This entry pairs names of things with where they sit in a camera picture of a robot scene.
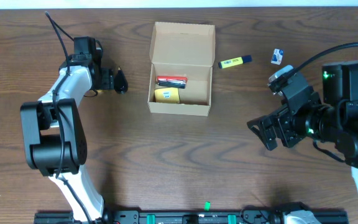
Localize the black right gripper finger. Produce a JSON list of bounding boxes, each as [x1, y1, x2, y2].
[[253, 113, 280, 131], [247, 119, 277, 151]]

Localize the yellow sticky note pad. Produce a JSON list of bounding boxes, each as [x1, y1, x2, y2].
[[154, 88, 180, 104]]

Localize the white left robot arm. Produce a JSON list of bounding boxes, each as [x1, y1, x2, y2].
[[20, 37, 114, 223]]

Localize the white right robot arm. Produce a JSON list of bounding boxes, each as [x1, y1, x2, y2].
[[247, 61, 358, 192]]

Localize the black teardrop tape dispenser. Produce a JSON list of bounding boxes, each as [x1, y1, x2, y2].
[[114, 67, 129, 94]]

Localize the red black stapler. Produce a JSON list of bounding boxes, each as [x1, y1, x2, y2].
[[157, 76, 188, 89]]

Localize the small white blue eraser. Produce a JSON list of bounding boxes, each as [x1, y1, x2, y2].
[[270, 49, 284, 65]]

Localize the yellow highlighter with blue cap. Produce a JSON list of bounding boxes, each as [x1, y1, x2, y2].
[[218, 55, 252, 69]]

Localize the open cardboard box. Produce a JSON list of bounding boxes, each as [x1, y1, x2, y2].
[[147, 22, 216, 116]]

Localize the small green clip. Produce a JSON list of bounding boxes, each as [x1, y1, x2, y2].
[[204, 202, 211, 212]]

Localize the black mounting rail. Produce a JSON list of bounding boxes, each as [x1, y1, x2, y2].
[[34, 202, 349, 224]]

